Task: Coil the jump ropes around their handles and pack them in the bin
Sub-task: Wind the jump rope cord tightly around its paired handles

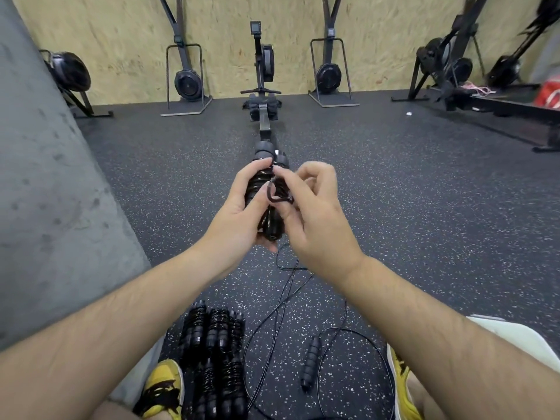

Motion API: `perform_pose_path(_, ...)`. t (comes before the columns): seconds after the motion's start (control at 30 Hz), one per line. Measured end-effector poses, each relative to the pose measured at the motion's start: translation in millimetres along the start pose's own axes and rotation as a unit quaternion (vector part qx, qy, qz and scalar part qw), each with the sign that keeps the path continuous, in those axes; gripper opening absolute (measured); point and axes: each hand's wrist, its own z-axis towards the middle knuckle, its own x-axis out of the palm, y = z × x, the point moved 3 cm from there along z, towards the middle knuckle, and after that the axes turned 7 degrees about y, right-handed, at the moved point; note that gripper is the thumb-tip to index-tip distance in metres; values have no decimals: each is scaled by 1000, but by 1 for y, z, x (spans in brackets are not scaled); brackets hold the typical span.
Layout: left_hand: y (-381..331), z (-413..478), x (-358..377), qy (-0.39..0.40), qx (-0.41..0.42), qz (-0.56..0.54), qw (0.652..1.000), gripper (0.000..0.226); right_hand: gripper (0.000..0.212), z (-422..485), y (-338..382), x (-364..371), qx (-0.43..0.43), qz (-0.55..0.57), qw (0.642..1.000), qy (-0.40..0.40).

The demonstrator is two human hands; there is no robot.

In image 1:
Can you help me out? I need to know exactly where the black fan exercise bike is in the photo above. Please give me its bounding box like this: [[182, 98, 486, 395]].
[[38, 49, 115, 119]]

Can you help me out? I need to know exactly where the black rowing machine with monitor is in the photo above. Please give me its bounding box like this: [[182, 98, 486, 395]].
[[239, 21, 290, 171]]

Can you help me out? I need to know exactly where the pink cord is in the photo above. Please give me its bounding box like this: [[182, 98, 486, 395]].
[[458, 81, 498, 97]]

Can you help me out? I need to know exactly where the yellow black right shoe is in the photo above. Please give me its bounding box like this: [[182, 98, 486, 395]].
[[387, 344, 424, 420]]

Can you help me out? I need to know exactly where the black ski trainer on stand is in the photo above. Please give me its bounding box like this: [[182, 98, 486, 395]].
[[485, 0, 560, 89], [157, 0, 214, 118], [307, 0, 361, 109], [391, 0, 497, 113]]

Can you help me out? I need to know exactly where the yellow black left shoe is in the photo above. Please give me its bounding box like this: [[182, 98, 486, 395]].
[[132, 358, 185, 420]]

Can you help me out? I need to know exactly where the person's right hand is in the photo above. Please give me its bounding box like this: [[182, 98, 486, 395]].
[[272, 162, 366, 286]]

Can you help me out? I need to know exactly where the black rowing machine rail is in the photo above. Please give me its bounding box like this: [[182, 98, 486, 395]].
[[431, 83, 560, 153]]

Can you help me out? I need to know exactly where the person's left forearm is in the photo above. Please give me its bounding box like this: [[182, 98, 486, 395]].
[[0, 240, 229, 420]]

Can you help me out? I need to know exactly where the red bag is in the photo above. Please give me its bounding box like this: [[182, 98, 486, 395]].
[[537, 76, 560, 111]]

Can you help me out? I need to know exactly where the person's right forearm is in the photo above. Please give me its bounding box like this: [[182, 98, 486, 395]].
[[342, 254, 560, 420]]

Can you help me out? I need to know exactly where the black jump rope bundle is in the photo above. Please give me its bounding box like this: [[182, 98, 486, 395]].
[[244, 152, 294, 242]]

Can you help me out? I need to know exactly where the person's left hand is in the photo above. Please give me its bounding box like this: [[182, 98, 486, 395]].
[[192, 158, 279, 276]]

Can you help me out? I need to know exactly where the pile of black jump ropes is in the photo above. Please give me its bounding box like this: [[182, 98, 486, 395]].
[[178, 298, 248, 420]]

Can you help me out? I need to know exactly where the loose black jump rope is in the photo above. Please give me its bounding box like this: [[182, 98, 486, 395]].
[[242, 242, 395, 420]]

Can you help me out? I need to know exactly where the yellow black shoe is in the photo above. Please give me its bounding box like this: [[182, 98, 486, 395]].
[[387, 344, 424, 420], [132, 358, 185, 420]]

